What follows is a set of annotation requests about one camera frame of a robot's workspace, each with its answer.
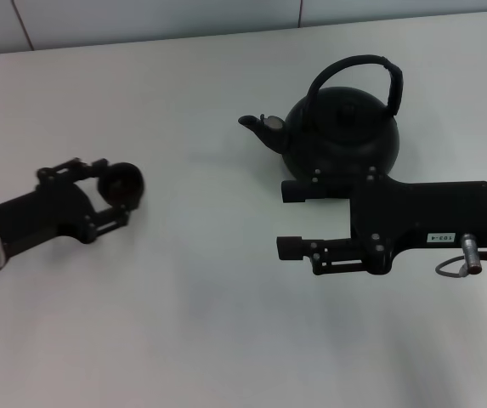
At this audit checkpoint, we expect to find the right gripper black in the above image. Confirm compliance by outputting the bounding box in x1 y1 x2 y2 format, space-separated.
280 168 487 275

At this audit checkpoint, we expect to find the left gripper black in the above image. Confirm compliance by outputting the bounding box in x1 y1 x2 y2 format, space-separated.
0 157 133 256

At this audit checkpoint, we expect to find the small dark teacup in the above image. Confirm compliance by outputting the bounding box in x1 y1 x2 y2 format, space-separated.
97 161 145 210

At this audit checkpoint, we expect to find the black round teapot with handle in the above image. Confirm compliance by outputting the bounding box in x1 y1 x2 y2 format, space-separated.
237 54 405 184

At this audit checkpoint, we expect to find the silver connector plug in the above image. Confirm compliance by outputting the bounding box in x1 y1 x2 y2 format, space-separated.
459 233 484 275

